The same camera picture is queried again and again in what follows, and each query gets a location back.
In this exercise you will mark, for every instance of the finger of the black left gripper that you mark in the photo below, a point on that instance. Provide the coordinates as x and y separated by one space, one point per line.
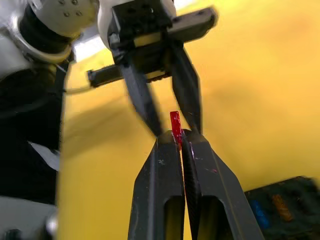
187 95
143 102

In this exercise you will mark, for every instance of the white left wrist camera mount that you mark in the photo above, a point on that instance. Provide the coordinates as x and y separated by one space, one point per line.
105 27

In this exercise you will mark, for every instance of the small blue fuse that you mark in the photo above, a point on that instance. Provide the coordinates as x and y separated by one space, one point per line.
260 215

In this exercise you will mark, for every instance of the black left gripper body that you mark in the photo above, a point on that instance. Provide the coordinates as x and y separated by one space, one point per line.
142 32

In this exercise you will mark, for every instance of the black fuse box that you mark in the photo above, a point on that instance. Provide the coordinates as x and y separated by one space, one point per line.
295 215

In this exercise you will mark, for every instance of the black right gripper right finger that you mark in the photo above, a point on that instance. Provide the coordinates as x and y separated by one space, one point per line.
215 190

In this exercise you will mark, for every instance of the small orange fuse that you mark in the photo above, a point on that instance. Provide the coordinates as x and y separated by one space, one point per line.
282 207

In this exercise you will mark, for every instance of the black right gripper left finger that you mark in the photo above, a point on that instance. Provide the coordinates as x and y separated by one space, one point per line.
155 180

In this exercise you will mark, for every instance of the small red fuse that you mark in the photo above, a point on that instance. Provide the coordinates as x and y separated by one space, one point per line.
175 125

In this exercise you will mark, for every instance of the black and silver robot torso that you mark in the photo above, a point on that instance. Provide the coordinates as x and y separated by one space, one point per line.
27 120

